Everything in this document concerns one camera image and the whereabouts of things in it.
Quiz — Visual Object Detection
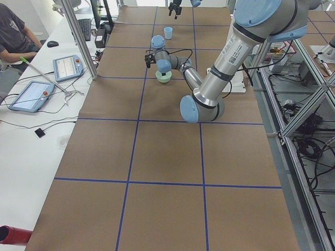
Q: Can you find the mint green bowl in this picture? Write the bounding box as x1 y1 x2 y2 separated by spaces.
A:
155 71 172 83

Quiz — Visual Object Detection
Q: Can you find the light blue plastic cup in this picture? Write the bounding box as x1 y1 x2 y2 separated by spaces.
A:
163 27 173 40

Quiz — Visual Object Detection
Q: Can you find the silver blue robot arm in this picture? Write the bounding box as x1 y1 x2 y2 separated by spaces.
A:
144 0 321 123
168 0 201 20

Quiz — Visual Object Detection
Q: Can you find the black box with label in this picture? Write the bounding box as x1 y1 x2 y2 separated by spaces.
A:
95 29 107 49

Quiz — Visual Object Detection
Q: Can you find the black keyboard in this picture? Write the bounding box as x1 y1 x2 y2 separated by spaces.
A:
77 18 91 41

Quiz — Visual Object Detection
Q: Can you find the far blue teach pendant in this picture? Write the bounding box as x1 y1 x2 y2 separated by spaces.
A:
53 54 83 82

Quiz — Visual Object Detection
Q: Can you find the blue teach pendant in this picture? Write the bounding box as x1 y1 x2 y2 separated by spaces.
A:
9 81 55 113
53 54 83 82

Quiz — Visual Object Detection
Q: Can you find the metal grabber stick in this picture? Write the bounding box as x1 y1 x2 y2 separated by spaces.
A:
20 56 85 99

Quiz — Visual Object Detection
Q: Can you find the black computer mouse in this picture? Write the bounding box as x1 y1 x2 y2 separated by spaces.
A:
47 41 59 48

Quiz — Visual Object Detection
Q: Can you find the near blue teach pendant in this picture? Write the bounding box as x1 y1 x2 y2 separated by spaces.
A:
9 81 55 113

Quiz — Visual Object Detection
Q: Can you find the small black square pad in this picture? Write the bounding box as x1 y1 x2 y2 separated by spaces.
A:
35 128 45 138

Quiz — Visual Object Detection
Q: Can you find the seated person in grey shirt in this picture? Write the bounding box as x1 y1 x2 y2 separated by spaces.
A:
1 3 42 63

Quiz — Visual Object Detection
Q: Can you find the red cylinder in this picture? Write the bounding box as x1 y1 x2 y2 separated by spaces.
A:
1 225 32 246

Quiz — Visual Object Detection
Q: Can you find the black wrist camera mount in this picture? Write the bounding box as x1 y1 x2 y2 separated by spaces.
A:
144 53 156 69

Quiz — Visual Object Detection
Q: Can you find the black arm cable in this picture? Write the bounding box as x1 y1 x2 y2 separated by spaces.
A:
145 48 194 66

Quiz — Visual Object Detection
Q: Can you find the white camera pedestal column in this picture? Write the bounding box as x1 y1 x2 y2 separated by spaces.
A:
222 72 246 93

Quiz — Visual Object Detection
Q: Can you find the aluminium frame post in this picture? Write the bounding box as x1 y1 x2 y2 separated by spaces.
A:
60 0 97 80

